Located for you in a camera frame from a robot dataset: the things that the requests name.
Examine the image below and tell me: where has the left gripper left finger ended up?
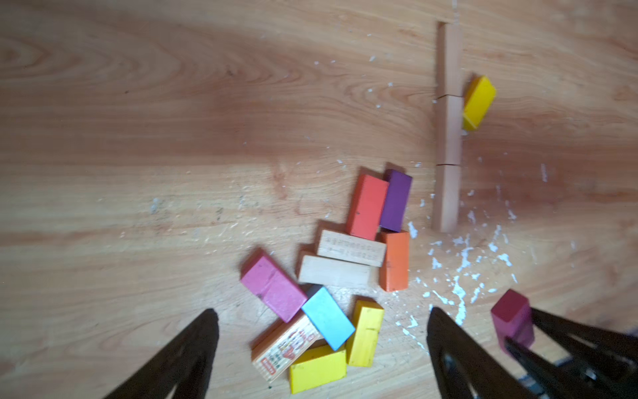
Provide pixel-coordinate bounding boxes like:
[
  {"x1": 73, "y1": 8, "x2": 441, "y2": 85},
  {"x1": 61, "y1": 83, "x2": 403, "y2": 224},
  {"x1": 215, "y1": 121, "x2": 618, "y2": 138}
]
[{"x1": 107, "y1": 309, "x2": 219, "y2": 398}]

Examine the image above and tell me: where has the orange block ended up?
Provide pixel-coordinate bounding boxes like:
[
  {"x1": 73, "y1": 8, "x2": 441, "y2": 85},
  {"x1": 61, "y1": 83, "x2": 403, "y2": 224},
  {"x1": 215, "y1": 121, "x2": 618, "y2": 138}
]
[{"x1": 379, "y1": 231, "x2": 410, "y2": 292}]

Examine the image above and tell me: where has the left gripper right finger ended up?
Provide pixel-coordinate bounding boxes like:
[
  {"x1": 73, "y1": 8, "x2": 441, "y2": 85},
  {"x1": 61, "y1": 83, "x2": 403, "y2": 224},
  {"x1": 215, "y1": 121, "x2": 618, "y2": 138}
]
[{"x1": 427, "y1": 307, "x2": 535, "y2": 398}]

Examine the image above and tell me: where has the purple block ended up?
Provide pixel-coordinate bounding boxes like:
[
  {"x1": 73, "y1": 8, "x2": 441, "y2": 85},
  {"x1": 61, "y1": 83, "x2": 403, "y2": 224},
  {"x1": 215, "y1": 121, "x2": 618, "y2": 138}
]
[{"x1": 380, "y1": 170, "x2": 413, "y2": 232}]

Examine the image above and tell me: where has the magenta block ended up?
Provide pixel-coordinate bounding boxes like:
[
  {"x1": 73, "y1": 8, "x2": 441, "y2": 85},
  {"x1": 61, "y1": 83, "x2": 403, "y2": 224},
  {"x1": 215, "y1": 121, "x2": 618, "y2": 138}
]
[
  {"x1": 490, "y1": 289, "x2": 535, "y2": 354},
  {"x1": 240, "y1": 249, "x2": 307, "y2": 323}
]

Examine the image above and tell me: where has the natural wood block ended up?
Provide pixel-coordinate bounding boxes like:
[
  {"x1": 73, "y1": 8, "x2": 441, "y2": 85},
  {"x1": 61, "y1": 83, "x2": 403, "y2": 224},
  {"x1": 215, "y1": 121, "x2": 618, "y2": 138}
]
[
  {"x1": 436, "y1": 96, "x2": 464, "y2": 166},
  {"x1": 317, "y1": 229, "x2": 386, "y2": 268},
  {"x1": 432, "y1": 165, "x2": 461, "y2": 233},
  {"x1": 297, "y1": 254, "x2": 378, "y2": 289},
  {"x1": 436, "y1": 23, "x2": 463, "y2": 97}
]

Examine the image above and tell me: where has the blue block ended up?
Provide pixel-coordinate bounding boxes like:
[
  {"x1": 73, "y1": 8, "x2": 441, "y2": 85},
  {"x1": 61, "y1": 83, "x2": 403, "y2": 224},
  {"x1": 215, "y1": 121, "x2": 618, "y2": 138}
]
[{"x1": 302, "y1": 284, "x2": 355, "y2": 351}]

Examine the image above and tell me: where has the printed wooden block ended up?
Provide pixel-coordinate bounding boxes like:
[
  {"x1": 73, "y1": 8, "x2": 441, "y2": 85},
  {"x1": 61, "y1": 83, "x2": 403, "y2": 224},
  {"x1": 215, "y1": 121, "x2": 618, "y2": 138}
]
[{"x1": 251, "y1": 311, "x2": 323, "y2": 383}]

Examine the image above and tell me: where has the red block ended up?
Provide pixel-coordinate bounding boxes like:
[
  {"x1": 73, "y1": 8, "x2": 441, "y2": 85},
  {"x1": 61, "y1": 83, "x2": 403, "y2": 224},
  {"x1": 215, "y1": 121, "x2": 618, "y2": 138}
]
[{"x1": 347, "y1": 174, "x2": 389, "y2": 240}]

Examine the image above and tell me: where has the yellow block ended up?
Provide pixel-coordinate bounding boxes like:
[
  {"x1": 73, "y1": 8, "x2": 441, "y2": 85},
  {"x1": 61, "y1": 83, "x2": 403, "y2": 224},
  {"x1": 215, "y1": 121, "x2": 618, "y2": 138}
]
[
  {"x1": 289, "y1": 345, "x2": 347, "y2": 394},
  {"x1": 463, "y1": 76, "x2": 497, "y2": 131},
  {"x1": 346, "y1": 300, "x2": 385, "y2": 367}
]

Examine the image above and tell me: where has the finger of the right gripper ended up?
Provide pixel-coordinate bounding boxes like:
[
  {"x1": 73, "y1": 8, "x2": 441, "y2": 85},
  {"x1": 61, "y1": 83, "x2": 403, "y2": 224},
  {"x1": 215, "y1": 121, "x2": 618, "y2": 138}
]
[
  {"x1": 504, "y1": 337, "x2": 598, "y2": 398},
  {"x1": 532, "y1": 309, "x2": 637, "y2": 369}
]

